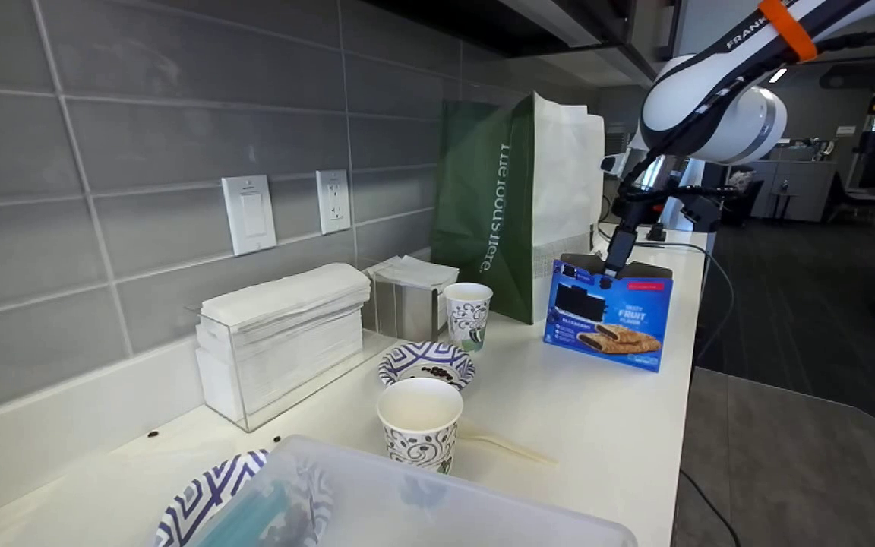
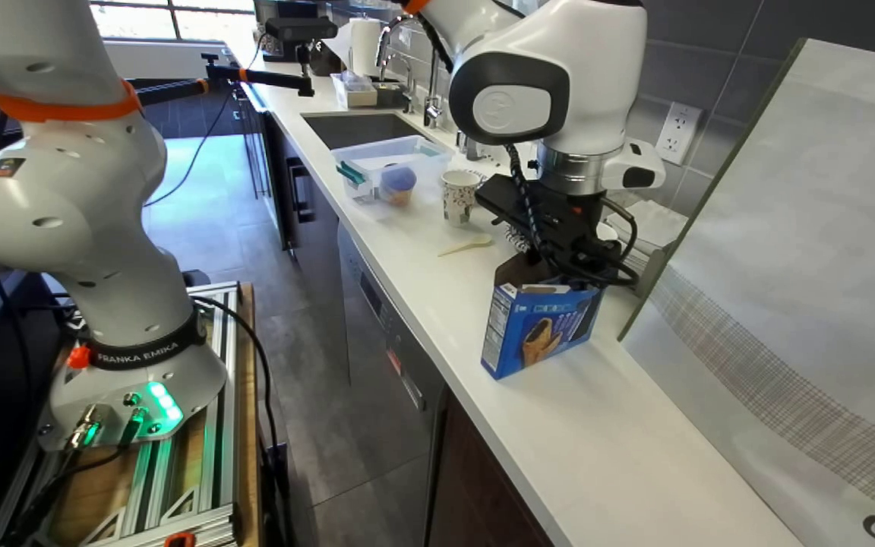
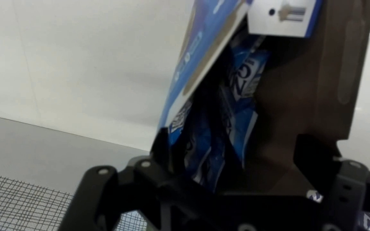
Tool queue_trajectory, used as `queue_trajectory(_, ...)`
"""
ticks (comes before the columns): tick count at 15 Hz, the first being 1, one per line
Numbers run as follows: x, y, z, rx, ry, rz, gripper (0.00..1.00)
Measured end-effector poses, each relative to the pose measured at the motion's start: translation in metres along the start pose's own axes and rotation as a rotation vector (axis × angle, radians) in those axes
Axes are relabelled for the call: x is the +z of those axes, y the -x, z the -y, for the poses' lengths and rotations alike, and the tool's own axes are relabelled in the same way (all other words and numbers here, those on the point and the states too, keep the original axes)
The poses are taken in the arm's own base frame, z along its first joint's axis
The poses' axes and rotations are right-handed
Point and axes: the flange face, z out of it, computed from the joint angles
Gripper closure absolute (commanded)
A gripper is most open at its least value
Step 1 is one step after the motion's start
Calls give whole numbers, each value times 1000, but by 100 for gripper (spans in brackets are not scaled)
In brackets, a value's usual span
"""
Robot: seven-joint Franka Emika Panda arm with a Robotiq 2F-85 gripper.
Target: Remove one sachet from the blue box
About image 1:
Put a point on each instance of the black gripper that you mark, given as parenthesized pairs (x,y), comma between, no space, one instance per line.
(659,198)

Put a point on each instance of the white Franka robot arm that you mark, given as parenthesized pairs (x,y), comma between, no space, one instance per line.
(722,92)

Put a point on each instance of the blue cardboard snack box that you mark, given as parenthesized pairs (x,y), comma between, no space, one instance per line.
(605,319)

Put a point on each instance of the green and white paper bag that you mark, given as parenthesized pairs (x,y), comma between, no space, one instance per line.
(500,200)

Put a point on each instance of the patterned paper cup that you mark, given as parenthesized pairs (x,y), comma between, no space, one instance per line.
(469,314)
(421,420)

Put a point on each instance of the steel napkin holder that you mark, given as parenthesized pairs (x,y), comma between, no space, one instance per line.
(408,299)

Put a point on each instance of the blue patterned paper bowl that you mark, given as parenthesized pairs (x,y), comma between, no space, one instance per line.
(426,359)

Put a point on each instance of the cream plastic spoon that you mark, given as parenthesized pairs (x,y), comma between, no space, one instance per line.
(507,443)

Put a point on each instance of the dark upper cabinet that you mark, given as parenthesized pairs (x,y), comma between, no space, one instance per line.
(519,24)

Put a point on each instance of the clear plastic storage bin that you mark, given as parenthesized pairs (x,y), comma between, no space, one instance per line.
(408,506)

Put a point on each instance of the clear acrylic napkin dispenser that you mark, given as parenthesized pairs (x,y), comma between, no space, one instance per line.
(273,344)

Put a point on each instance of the teal item in bin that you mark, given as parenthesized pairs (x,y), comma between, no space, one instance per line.
(249,512)

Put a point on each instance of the blue patterned paper plate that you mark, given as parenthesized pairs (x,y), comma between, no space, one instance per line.
(198,503)

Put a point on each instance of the white wall outlet plate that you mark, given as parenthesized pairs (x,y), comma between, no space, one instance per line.
(331,200)

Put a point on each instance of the white wall switch plate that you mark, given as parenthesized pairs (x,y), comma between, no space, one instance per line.
(249,212)

